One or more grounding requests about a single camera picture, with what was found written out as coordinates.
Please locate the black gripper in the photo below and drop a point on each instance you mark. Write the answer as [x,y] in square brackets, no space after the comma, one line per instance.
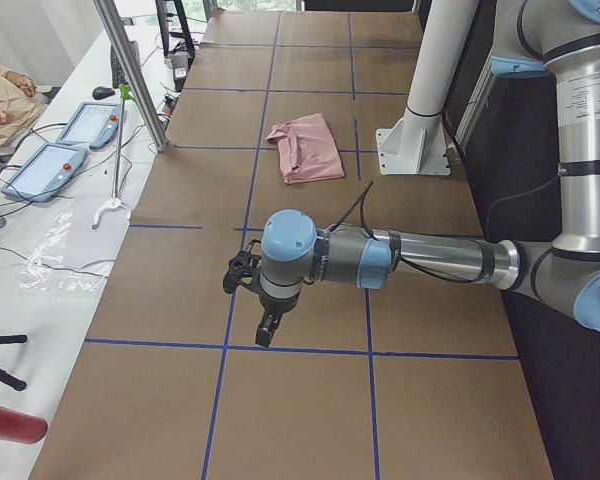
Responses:
[274,304]

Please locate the pink Snoopy t-shirt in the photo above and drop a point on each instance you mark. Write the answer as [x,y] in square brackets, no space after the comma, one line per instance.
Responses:
[307,150]

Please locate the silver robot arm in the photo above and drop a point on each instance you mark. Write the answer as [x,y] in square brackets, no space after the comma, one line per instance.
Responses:
[531,38]

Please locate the clear plastic bag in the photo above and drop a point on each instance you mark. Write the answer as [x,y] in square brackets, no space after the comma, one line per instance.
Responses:
[47,270]

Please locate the upper blue teach pendant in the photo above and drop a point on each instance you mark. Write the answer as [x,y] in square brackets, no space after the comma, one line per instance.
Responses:
[93,124]

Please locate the blue teach pendant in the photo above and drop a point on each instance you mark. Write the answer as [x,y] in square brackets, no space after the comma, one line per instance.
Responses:
[93,124]
[45,174]

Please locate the lower blue teach pendant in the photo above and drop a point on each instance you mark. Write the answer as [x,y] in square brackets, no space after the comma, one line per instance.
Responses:
[45,174]

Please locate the black tripod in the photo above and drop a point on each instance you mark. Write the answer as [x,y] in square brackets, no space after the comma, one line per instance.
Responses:
[14,344]

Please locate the red cylinder bottle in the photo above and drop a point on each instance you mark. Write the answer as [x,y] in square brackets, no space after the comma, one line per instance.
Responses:
[22,428]

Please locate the black computer mouse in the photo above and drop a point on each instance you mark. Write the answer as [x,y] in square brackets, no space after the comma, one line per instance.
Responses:
[102,92]

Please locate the seated person in beige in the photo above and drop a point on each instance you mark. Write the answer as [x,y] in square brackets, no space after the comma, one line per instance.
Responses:
[19,107]

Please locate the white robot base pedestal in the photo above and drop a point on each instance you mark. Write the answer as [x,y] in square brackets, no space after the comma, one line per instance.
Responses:
[416,144]

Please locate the green handled reacher grabber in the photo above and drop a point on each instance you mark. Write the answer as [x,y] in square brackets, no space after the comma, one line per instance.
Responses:
[115,203]

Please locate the aluminium camera mast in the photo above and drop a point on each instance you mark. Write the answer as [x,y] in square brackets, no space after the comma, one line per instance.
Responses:
[119,40]

